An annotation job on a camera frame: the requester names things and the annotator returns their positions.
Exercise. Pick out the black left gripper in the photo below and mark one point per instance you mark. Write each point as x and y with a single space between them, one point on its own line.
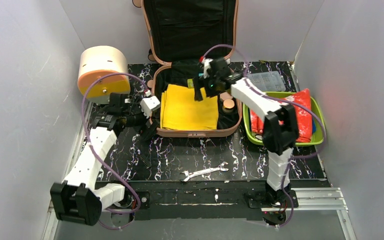
144 122

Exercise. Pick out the blue cloth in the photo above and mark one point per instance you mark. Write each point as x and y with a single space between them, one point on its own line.
314 127

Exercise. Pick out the round pink compact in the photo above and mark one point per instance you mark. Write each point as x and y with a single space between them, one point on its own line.
225 96

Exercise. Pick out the aluminium frame rail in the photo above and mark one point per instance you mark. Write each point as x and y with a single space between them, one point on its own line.
77 199

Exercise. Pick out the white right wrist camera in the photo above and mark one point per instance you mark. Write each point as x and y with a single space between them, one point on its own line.
206 67

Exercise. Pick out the round copper compact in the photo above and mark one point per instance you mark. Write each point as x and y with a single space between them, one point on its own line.
228 106

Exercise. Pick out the pink hard-shell suitcase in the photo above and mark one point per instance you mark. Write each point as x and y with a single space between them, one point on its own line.
181 31

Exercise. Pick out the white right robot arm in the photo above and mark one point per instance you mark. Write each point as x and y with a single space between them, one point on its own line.
280 125

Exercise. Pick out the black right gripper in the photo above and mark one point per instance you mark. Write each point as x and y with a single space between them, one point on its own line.
204 82

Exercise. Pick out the black spring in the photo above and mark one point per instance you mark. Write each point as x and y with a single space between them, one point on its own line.
146 160

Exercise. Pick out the silver open-end wrench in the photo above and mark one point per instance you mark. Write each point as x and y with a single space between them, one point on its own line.
190 175

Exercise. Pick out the cream cylindrical drum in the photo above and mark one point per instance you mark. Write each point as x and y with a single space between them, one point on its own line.
99 61

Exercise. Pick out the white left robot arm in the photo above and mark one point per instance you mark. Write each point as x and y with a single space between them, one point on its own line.
76 199

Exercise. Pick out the red snack packet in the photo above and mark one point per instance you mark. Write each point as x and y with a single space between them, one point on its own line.
304 119

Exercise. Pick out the yellow snack packet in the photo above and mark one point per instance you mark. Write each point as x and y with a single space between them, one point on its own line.
180 111

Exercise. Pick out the green plastic tray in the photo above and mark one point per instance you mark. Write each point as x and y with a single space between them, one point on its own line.
316 138

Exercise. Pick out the clear plastic screw box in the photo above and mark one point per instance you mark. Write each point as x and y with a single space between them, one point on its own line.
269 81

